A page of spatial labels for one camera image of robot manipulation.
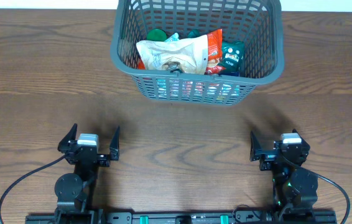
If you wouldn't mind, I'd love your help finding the red spaghetti packet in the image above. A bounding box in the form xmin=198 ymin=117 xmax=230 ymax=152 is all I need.
xmin=137 ymin=29 xmax=224 ymax=75

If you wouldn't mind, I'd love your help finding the beige paper bag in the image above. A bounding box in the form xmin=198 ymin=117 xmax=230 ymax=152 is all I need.
xmin=136 ymin=34 xmax=210 ymax=75

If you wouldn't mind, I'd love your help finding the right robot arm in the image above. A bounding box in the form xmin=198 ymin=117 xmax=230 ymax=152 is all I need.
xmin=250 ymin=129 xmax=318 ymax=222

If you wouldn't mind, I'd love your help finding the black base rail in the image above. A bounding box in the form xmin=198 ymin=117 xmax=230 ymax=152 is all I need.
xmin=25 ymin=207 xmax=337 ymax=224

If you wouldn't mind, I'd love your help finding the light teal snack packet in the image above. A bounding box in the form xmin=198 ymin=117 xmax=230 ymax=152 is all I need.
xmin=165 ymin=32 xmax=179 ymax=42

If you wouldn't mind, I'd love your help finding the green coffee mix bag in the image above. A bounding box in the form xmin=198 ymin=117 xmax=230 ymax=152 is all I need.
xmin=187 ymin=29 xmax=246 ymax=77

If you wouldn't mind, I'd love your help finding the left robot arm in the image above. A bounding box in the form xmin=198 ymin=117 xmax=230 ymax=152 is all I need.
xmin=54 ymin=124 xmax=120 ymax=223

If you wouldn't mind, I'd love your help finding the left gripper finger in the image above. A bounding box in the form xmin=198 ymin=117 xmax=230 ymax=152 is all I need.
xmin=57 ymin=123 xmax=78 ymax=152
xmin=109 ymin=126 xmax=120 ymax=161

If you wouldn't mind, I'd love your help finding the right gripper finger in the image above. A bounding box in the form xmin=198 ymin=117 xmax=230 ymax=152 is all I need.
xmin=250 ymin=131 xmax=262 ymax=161
xmin=292 ymin=129 xmax=310 ymax=165

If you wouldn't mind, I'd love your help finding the green lid jar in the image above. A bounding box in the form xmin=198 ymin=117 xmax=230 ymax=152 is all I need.
xmin=146 ymin=29 xmax=167 ymax=42

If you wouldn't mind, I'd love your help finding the grey plastic basket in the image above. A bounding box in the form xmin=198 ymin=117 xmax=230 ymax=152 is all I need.
xmin=110 ymin=0 xmax=284 ymax=105

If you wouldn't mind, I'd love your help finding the Kleenex tissue multipack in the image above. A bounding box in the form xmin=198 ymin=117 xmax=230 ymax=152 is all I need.
xmin=154 ymin=78 xmax=245 ymax=100

